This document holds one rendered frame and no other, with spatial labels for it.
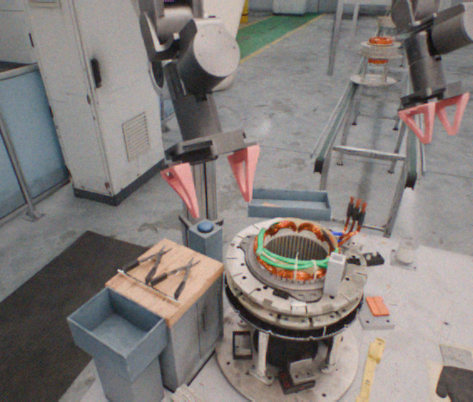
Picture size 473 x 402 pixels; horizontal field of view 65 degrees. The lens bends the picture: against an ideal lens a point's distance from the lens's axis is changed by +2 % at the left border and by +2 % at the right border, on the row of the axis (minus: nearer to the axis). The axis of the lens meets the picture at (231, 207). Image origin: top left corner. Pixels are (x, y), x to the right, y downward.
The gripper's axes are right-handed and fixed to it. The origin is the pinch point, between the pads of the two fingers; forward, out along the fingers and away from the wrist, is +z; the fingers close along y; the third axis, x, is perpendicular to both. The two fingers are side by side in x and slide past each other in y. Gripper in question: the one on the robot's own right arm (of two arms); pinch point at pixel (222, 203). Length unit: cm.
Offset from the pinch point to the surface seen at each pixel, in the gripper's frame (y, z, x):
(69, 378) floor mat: -35, 71, 148
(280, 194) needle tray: 44, 7, 54
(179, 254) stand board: 3.5, 12.3, 41.5
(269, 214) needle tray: 36, 12, 49
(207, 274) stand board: 6.1, 17.4, 33.1
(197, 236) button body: 13, 11, 52
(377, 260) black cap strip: 73, 39, 48
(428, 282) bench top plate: 81, 49, 37
